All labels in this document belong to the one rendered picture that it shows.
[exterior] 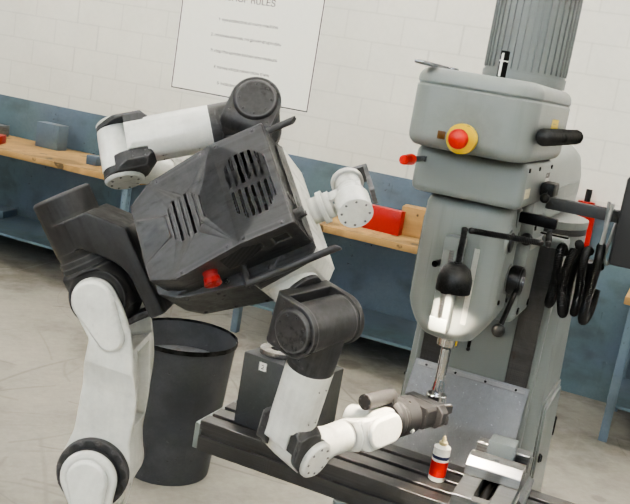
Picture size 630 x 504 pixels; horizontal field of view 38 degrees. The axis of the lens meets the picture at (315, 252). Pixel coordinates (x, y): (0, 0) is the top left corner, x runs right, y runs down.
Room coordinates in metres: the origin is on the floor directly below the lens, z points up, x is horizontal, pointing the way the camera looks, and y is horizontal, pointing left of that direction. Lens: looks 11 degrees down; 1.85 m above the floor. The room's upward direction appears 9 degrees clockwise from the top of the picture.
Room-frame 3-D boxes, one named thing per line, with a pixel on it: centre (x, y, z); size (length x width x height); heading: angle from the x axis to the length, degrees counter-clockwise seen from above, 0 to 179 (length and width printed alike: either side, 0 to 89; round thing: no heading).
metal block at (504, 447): (1.95, -0.50, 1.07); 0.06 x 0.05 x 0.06; 69
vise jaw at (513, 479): (1.90, -0.48, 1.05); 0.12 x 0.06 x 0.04; 69
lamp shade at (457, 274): (1.83, -0.29, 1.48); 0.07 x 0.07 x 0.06
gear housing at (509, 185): (2.06, -0.35, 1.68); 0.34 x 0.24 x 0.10; 158
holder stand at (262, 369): (2.14, 0.01, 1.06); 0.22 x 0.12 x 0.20; 62
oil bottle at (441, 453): (2.00, -0.37, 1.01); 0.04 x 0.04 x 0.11
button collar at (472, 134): (1.80, -0.25, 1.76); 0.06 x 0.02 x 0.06; 68
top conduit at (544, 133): (1.99, -0.48, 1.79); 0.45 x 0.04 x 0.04; 158
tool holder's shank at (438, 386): (2.02, -0.33, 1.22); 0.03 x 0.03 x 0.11
